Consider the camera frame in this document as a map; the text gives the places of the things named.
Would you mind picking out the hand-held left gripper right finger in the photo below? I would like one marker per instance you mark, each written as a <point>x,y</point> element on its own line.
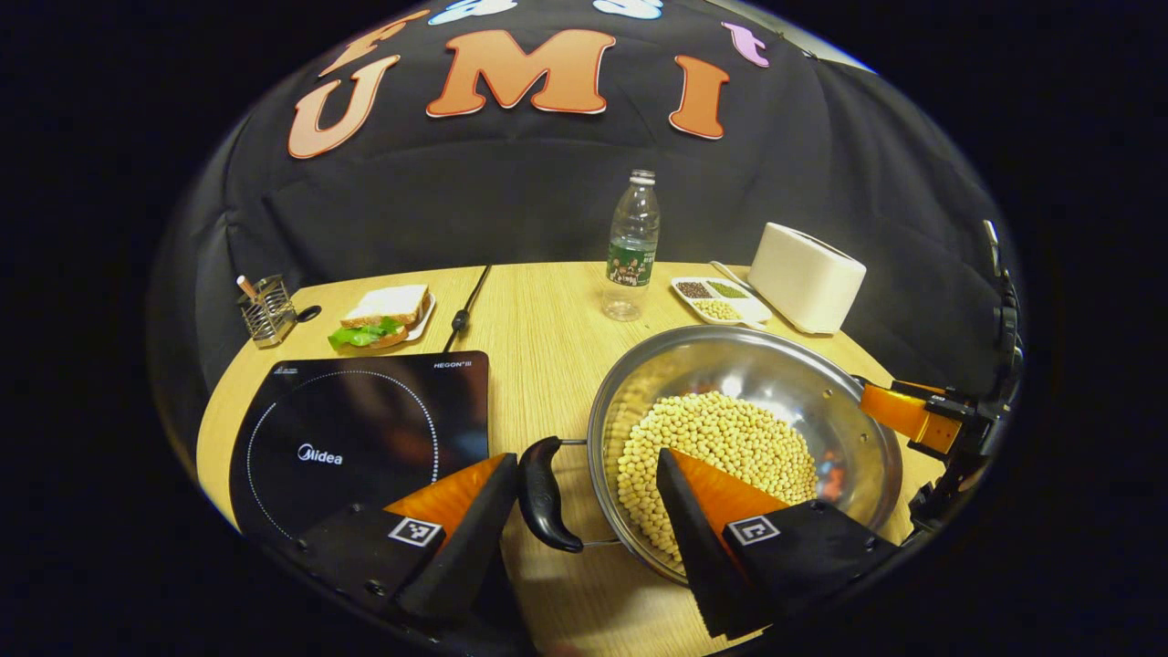
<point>693,547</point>

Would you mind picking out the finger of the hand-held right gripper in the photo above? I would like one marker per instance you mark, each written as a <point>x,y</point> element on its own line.
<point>944,403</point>
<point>899,415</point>

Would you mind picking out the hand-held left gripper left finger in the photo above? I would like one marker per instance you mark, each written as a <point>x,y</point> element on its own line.
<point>465,547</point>

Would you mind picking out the black induction cooktop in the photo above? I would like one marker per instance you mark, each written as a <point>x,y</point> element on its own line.
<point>365,429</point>

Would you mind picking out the pile of yellow soybeans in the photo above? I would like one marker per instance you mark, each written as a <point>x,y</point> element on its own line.
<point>721,438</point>

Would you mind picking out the white toaster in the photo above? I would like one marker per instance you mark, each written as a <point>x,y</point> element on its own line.
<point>803,274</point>

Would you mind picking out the white divided bean dish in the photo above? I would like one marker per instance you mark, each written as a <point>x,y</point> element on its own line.
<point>744,310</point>

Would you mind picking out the small white plate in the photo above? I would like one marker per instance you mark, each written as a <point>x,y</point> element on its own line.
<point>424,321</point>

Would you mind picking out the sandwich with lettuce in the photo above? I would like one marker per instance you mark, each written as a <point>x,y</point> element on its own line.
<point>388,306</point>

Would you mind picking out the clear plastic water bottle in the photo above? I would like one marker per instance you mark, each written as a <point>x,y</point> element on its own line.
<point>631,255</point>

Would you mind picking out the small pale stick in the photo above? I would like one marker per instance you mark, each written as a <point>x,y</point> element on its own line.
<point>245,286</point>

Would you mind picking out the black backdrop cloth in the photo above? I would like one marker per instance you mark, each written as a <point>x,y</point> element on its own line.
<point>456,201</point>

